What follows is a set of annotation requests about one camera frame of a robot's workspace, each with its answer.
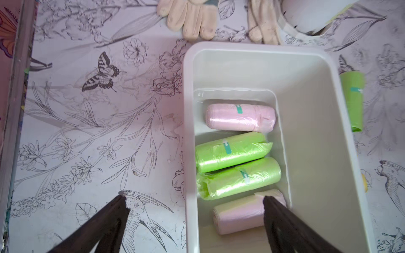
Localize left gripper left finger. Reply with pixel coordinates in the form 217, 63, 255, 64
50, 195, 130, 253

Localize yellow bag roll lower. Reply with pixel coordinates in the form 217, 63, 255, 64
361, 174, 368, 192

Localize left beige work glove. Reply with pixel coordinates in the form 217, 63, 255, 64
157, 0, 220, 41

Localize right beige work glove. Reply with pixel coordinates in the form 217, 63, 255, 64
247, 0, 282, 45

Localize pink bag roll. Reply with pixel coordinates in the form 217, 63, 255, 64
213, 189, 286, 235
205, 103, 276, 133

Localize potted green plant white pot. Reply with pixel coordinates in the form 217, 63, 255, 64
277, 0, 356, 39

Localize green bag roll bottom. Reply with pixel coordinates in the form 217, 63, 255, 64
196, 157, 282, 200

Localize green bag roll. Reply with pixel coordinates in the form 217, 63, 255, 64
340, 71, 366, 132
196, 157, 282, 200
195, 132, 273, 173

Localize pink bag roll bottom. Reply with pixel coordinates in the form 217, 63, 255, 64
213, 189, 286, 235

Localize aluminium frame bars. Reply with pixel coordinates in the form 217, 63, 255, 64
1, 1, 38, 253

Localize beige work glove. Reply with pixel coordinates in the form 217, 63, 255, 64
247, 0, 282, 45
157, 0, 220, 41

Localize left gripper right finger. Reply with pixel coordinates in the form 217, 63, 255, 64
263, 196, 340, 253

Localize white plastic storage box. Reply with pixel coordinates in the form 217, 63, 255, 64
182, 42, 376, 253

